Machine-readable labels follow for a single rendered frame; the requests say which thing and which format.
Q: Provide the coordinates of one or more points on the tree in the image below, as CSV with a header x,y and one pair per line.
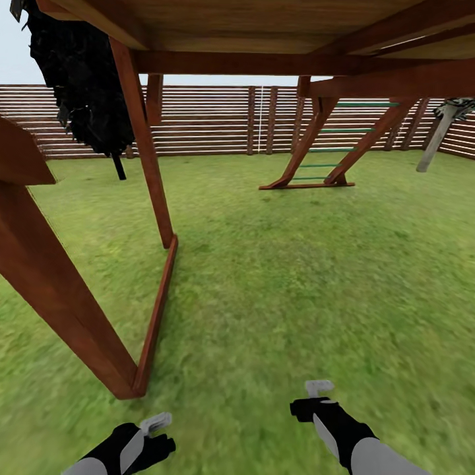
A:
x,y
78,65
447,112

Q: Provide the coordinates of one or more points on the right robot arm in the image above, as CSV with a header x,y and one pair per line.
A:
x,y
352,443

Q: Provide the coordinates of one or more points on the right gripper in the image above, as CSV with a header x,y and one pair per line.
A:
x,y
302,408

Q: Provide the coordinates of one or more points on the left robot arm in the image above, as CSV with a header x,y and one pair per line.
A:
x,y
128,450

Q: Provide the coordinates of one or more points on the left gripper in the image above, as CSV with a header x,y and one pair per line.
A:
x,y
159,449

